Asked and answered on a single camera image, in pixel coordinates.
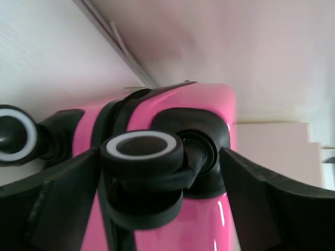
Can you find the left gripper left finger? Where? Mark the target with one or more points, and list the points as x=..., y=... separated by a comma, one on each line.
x=50, y=209

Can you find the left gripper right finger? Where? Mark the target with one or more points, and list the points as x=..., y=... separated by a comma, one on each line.
x=274, y=212

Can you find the pink hard-shell suitcase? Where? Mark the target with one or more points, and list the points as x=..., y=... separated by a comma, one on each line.
x=160, y=184

